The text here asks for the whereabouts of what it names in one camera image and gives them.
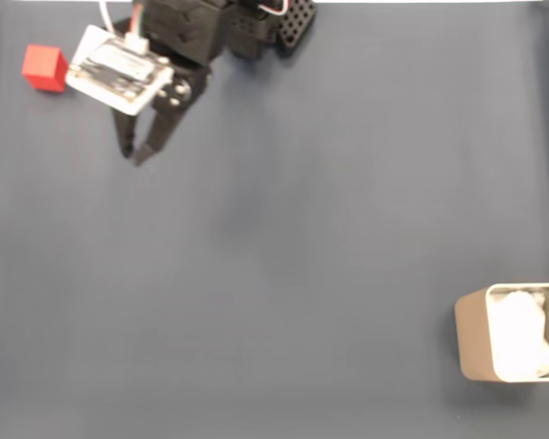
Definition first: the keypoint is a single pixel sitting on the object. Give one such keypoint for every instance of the red cube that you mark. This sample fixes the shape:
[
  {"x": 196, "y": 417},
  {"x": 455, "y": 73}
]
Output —
[{"x": 41, "y": 64}]

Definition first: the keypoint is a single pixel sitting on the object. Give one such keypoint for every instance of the beige rounded box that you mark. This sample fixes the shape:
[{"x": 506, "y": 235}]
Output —
[{"x": 471, "y": 338}]

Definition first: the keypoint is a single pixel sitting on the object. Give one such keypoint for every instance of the white crumpled cloth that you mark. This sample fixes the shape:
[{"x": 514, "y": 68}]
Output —
[{"x": 517, "y": 334}]

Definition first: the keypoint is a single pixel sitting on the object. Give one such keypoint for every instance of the white camera circuit board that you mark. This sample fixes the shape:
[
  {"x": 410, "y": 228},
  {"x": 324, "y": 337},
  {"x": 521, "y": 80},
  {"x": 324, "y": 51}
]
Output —
[{"x": 119, "y": 68}]

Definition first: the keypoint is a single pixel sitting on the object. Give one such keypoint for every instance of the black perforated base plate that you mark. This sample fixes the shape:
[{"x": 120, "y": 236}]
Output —
[{"x": 297, "y": 23}]

